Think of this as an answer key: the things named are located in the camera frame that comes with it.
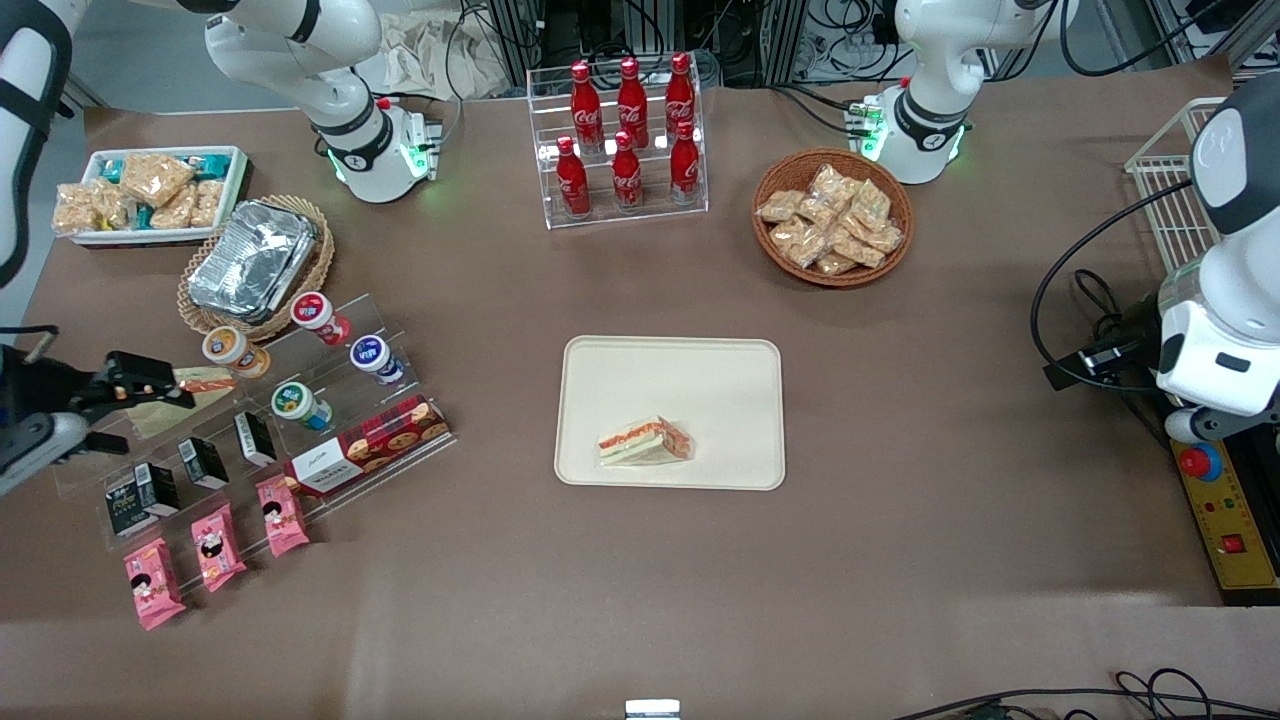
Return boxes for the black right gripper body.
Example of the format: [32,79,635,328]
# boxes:
[0,345,113,433]

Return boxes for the triangular sandwich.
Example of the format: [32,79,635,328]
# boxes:
[130,366,242,442]
[597,415,695,468]

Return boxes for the pale rectangular plastic tray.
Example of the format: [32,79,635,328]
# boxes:
[553,335,787,492]

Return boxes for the small black box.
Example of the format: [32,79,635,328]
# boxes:
[233,411,279,468]
[104,482,151,539]
[133,462,182,518]
[178,437,231,491]

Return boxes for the orange lid snack cup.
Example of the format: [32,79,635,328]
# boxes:
[202,326,272,380]

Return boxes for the black machine with yellow panel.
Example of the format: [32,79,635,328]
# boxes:
[1168,425,1280,608]

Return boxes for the green lid snack cup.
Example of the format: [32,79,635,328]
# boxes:
[271,381,334,433]

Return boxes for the foil food container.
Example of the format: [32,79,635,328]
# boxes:
[187,199,320,324]

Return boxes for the pink snack packet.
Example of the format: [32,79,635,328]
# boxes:
[191,503,249,594]
[256,475,312,559]
[123,538,188,632]

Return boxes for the red lid snack cup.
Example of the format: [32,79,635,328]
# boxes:
[291,291,353,347]

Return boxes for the white rectangular plastic bin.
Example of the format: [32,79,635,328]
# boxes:
[54,145,251,250]

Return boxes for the oval wicker basket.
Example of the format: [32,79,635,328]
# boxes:
[177,194,337,344]

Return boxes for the red cookie box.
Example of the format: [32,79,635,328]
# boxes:
[285,393,452,500]

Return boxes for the blue lid snack cup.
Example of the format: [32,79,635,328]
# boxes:
[349,335,407,388]

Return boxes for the clear acrylic tiered shelf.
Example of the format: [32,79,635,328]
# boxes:
[55,292,457,557]

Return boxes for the brown table cover sheet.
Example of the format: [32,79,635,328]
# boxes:
[0,55,1280,720]

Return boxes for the crumpled white cloth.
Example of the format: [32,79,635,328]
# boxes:
[355,8,517,102]

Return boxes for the red cola bottle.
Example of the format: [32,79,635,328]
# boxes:
[669,120,702,202]
[555,136,592,219]
[611,130,645,212]
[570,61,605,153]
[617,56,651,148]
[665,52,698,138]

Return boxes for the clear acrylic bottle rack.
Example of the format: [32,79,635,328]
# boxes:
[526,62,710,232]

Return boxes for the round wicker basket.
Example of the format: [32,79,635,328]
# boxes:
[752,148,915,290]

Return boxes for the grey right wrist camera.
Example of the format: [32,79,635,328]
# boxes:
[0,408,94,498]

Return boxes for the black power cable with plug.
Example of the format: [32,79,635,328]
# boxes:
[1072,268,1167,423]

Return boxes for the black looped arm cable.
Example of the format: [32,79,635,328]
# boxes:
[1029,178,1202,394]

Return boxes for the white wire rack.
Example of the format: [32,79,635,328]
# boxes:
[1124,96,1234,287]

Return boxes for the black floor cables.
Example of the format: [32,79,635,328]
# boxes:
[890,668,1280,720]

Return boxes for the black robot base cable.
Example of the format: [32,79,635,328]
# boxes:
[768,82,873,137]

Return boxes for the equipment rack with cables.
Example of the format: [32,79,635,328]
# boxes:
[480,0,903,89]

